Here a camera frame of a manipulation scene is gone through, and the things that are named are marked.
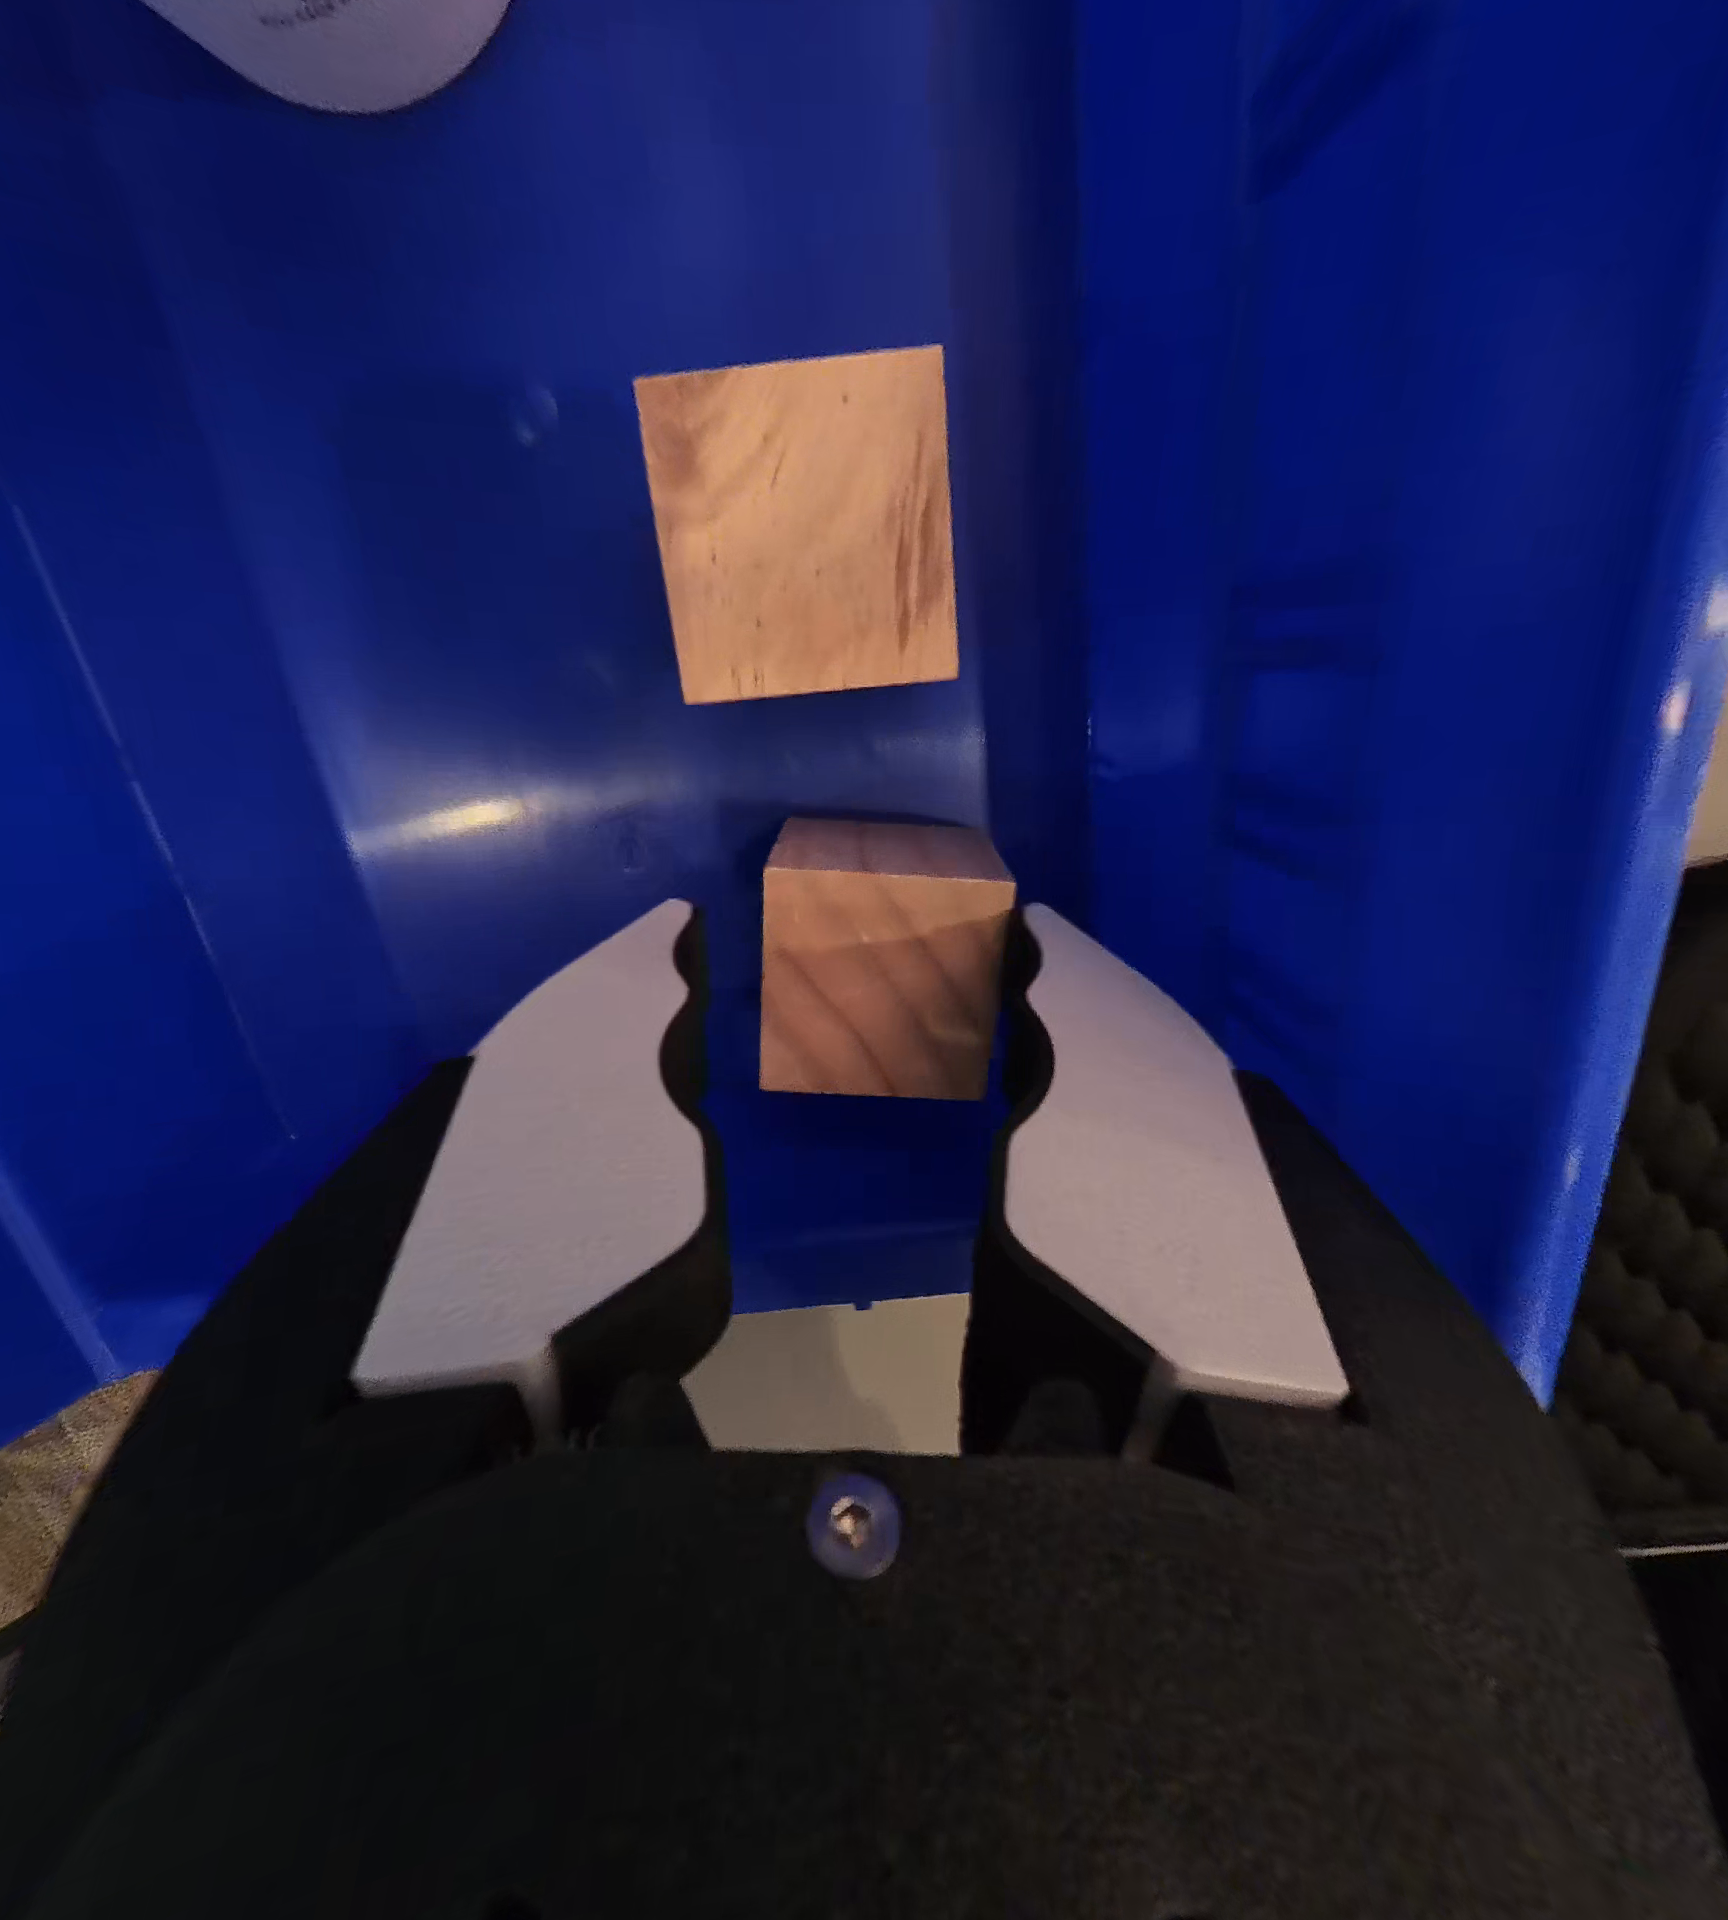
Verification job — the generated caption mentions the white paper cup green band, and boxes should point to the white paper cup green band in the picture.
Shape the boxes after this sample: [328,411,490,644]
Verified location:
[142,0,515,116]

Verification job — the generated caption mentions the blue plastic bin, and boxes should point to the blue plastic bin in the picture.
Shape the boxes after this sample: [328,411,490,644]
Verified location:
[0,0,1728,1505]

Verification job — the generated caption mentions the small wooden cube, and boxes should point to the small wooden cube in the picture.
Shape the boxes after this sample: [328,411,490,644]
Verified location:
[757,817,1019,1101]
[633,344,961,707]

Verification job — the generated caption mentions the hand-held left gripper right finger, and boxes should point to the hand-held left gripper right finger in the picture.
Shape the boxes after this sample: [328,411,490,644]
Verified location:
[961,901,1354,1469]

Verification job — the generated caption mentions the black quilted wrist rest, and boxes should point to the black quilted wrist rest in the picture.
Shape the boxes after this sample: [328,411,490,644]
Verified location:
[1550,847,1728,1553]

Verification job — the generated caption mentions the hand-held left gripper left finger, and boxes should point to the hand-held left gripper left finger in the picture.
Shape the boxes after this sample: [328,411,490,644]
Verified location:
[349,896,734,1453]

